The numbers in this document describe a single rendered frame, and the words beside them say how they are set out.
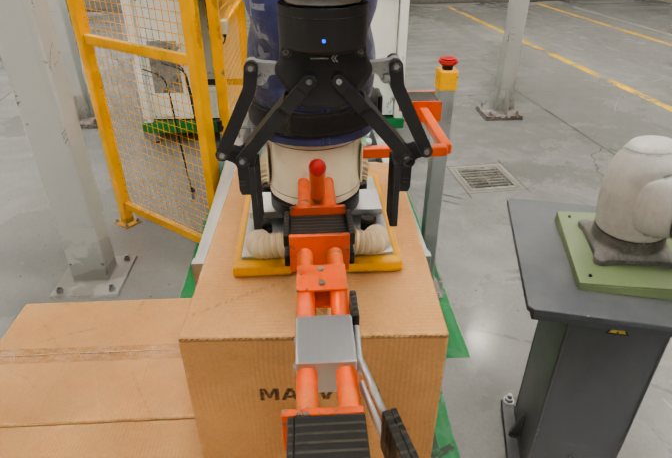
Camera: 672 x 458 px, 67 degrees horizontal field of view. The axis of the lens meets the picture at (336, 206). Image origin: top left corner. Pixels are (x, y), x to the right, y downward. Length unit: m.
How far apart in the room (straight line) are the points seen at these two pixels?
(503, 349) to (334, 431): 1.74
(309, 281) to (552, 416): 1.13
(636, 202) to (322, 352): 0.90
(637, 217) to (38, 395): 1.38
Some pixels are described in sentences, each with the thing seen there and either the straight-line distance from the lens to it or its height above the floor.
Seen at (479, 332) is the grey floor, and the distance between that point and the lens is 2.21.
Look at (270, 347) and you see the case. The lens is 0.79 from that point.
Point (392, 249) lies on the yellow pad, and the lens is 0.90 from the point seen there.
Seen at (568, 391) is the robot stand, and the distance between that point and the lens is 1.57.
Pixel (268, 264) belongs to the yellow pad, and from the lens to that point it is 0.87.
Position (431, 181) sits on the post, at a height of 0.56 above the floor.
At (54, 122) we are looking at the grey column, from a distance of 2.25.
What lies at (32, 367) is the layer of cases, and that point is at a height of 0.54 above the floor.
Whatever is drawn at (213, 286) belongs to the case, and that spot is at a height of 0.94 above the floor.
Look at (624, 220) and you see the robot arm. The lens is 1.30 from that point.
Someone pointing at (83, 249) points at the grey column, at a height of 0.19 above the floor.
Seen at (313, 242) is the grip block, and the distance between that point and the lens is 0.68.
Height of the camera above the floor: 1.48
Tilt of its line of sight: 30 degrees down
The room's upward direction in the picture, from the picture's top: straight up
